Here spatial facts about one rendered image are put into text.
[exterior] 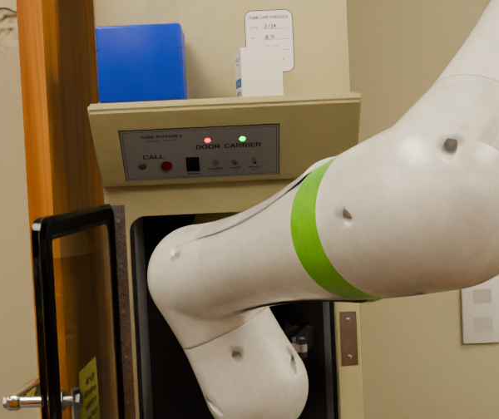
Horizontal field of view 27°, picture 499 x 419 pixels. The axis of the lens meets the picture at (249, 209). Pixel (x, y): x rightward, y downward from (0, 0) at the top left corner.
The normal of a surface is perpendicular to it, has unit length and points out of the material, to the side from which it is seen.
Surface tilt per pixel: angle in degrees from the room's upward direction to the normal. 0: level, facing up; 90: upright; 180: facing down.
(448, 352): 90
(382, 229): 106
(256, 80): 90
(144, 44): 90
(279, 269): 117
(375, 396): 90
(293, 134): 135
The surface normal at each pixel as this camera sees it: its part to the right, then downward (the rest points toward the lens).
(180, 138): 0.04, 0.74
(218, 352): -0.28, 0.13
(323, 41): 0.02, 0.05
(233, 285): -0.68, 0.58
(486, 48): -0.46, -0.67
